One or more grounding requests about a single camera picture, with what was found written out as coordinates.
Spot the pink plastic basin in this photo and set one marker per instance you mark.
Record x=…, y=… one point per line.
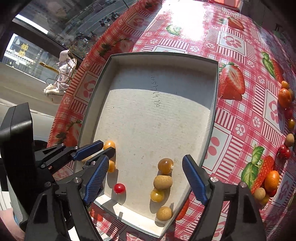
x=226, y=1

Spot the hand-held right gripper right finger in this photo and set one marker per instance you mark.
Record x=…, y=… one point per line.
x=195, y=180

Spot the small tangerine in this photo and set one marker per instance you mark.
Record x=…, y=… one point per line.
x=284, y=97
x=272, y=180

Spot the red cherry tomato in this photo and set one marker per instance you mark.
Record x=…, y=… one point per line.
x=119, y=188
x=288, y=153
x=273, y=192
x=280, y=150
x=289, y=112

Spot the tan longan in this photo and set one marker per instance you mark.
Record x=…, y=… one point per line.
x=259, y=193
x=164, y=213
x=163, y=182
x=292, y=94
x=289, y=139

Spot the person's left forearm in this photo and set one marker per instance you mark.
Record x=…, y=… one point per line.
x=5, y=220

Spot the yellow cherry tomato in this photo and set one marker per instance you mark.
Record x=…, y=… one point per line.
x=157, y=195
x=112, y=166
x=165, y=166
x=291, y=124
x=109, y=145
x=285, y=84
x=265, y=200

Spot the white hanging cloth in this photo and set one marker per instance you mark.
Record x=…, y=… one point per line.
x=61, y=69

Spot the white tray with grey rim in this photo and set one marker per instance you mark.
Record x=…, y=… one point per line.
x=150, y=127

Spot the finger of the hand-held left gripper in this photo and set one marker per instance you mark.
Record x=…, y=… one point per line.
x=90, y=148
x=108, y=151

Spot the yellow clothes hanger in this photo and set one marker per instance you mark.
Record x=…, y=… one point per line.
x=47, y=66

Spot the strawberry print checkered tablecloth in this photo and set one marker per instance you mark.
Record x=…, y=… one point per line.
x=242, y=111

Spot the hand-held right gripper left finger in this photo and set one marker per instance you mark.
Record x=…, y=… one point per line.
x=96, y=178

